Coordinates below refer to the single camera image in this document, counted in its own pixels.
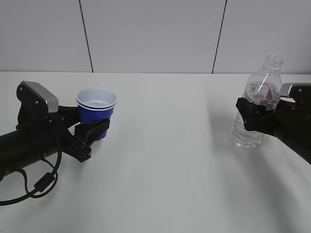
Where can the clear plastic water bottle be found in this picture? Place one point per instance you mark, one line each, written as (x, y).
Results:
(262, 88)

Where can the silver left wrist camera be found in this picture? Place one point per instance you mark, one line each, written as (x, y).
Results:
(36, 100)

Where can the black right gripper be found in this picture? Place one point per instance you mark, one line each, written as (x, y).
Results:
(290, 122)

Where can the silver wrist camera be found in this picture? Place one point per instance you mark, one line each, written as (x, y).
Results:
(299, 92)
(36, 100)

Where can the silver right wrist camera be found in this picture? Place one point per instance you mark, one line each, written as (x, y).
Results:
(299, 92)

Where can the blue paper cup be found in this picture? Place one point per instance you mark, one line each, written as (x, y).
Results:
(95, 104)

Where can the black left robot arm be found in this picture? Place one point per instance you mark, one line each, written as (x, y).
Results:
(16, 153)

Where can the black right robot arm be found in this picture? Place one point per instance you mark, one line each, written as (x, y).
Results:
(289, 122)

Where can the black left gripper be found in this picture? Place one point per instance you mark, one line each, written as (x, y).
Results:
(50, 134)

